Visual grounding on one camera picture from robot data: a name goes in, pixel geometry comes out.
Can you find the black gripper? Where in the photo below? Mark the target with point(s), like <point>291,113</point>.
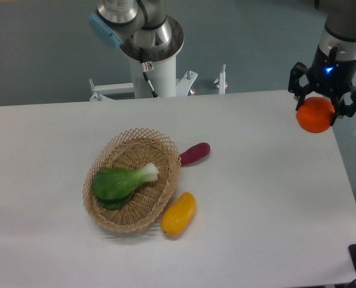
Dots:
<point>329,78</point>

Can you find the orange fruit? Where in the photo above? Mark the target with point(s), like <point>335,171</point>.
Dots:
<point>315,115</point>

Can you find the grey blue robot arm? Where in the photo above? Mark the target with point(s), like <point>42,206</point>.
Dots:
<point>113,22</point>

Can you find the woven wicker basket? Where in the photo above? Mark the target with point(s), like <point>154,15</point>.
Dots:
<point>133,149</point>

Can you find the purple sweet potato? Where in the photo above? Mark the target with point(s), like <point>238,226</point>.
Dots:
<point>195,153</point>

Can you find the yellow mango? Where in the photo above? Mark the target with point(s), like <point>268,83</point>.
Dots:
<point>178,216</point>

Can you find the green bok choy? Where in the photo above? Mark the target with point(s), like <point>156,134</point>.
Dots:
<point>114,187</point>

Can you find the white levelling foot bracket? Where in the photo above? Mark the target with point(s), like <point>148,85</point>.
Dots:
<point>220,83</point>

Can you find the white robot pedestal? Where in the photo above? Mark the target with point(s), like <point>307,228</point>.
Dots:
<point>152,58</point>

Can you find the white left base bracket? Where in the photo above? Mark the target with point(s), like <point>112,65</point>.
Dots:
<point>122,91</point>

